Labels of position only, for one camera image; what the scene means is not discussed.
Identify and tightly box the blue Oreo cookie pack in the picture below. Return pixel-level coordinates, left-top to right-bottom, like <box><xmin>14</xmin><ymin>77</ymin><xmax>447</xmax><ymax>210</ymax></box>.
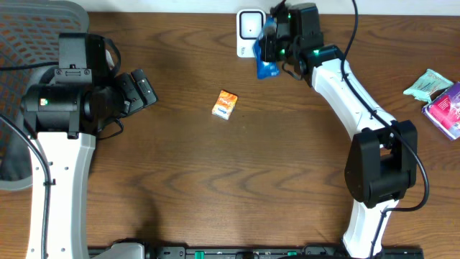
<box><xmin>252</xmin><ymin>17</ymin><xmax>280</xmax><ymax>80</ymax></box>

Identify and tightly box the small orange snack box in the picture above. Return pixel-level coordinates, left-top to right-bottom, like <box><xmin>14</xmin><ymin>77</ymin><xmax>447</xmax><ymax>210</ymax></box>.
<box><xmin>211</xmin><ymin>90</ymin><xmax>238</xmax><ymax>120</ymax></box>

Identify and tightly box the teal green snack packet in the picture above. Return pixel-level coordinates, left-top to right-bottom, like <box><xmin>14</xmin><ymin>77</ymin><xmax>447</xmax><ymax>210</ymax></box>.
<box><xmin>403</xmin><ymin>69</ymin><xmax>454</xmax><ymax>103</ymax></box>

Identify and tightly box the red purple snack bag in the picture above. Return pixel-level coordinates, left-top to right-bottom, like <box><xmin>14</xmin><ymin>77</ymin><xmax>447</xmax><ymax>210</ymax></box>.
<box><xmin>422</xmin><ymin>82</ymin><xmax>459</xmax><ymax>140</ymax></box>

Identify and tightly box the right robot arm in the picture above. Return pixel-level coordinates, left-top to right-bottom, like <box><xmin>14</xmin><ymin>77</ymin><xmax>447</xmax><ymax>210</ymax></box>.
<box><xmin>254</xmin><ymin>1</ymin><xmax>423</xmax><ymax>258</ymax></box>

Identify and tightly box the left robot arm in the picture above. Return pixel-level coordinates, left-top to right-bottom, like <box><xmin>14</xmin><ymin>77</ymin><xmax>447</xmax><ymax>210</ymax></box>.
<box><xmin>24</xmin><ymin>65</ymin><xmax>157</xmax><ymax>258</ymax></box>

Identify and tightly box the grey plastic mesh basket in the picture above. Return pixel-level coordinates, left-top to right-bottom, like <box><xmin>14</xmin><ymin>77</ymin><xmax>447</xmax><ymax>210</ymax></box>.
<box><xmin>1</xmin><ymin>0</ymin><xmax>89</xmax><ymax>191</ymax></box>

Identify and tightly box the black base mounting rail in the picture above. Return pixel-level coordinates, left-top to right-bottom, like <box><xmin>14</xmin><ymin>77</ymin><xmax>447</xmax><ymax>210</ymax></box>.
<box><xmin>88</xmin><ymin>245</ymin><xmax>425</xmax><ymax>259</ymax></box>

